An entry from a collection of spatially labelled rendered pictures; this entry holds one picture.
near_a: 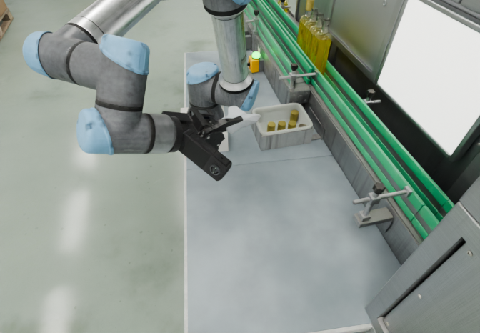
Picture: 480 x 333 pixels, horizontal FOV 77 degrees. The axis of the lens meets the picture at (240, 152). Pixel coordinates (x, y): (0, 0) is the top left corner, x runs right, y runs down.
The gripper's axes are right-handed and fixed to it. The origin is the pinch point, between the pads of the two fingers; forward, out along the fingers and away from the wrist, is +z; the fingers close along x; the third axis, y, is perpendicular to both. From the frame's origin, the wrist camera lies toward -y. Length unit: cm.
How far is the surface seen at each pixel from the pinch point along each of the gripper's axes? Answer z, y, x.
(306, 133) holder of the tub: 53, 18, 11
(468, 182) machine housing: 57, -31, -14
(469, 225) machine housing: 6.1, -38.8, -19.5
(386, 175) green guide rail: 46.4, -16.7, -2.5
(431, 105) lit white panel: 56, -9, -24
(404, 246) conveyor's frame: 43, -35, 7
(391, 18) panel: 58, 22, -38
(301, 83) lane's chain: 63, 41, 1
